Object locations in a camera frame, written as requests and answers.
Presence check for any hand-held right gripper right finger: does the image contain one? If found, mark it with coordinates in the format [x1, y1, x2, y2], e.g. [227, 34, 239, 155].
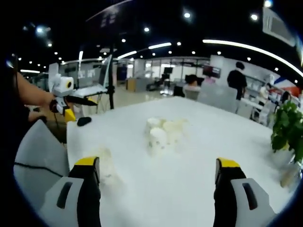
[213, 157, 277, 227]

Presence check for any thin gripper cable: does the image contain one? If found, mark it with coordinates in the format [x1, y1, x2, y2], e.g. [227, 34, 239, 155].
[14, 162, 66, 177]

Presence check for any group of round ceiling downlights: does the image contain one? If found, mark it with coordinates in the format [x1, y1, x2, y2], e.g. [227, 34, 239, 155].
[21, 1, 299, 83]

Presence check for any single white paper cup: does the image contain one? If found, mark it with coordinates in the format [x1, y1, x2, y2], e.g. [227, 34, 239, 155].
[91, 147, 124, 186]

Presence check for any green potted plant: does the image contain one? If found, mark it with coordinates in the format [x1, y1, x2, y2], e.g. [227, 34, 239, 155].
[270, 100, 303, 166]

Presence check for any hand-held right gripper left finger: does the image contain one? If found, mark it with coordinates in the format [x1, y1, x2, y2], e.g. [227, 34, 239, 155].
[37, 156, 102, 227]

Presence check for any black tripod stand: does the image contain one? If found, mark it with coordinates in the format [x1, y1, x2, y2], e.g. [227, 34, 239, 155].
[107, 42, 116, 110]

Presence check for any cluster of white paper cups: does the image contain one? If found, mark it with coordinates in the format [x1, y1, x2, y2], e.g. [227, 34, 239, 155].
[144, 117, 190, 157]

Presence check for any black oval object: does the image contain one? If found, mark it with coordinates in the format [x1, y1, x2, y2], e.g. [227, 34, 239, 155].
[77, 117, 92, 127]

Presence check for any grey office chair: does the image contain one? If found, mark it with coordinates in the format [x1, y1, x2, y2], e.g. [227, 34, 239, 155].
[197, 87, 237, 112]

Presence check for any open laptop on stand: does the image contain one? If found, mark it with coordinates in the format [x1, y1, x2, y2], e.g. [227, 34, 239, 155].
[75, 54, 114, 98]

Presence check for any person's dark clothing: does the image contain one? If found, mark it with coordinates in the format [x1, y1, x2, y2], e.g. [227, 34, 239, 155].
[4, 70, 48, 152]

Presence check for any long ceiling light strip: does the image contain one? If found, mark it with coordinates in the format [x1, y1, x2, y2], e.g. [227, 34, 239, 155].
[202, 39, 303, 79]
[117, 51, 138, 60]
[148, 42, 172, 50]

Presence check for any white table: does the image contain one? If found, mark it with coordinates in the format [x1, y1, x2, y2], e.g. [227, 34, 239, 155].
[66, 96, 296, 227]

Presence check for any person's left hand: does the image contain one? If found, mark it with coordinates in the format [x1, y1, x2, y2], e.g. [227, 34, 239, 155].
[38, 92, 57, 111]

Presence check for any small beige bottle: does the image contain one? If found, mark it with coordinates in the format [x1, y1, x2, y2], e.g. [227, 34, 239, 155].
[280, 165, 296, 188]

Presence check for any white ceiling air vent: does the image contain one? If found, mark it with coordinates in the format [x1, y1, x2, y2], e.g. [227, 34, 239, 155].
[262, 7, 297, 47]

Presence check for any wall screen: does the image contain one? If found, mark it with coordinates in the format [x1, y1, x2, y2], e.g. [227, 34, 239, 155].
[202, 65, 222, 78]

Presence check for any white office chair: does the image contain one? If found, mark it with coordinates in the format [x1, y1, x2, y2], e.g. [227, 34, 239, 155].
[13, 118, 71, 211]

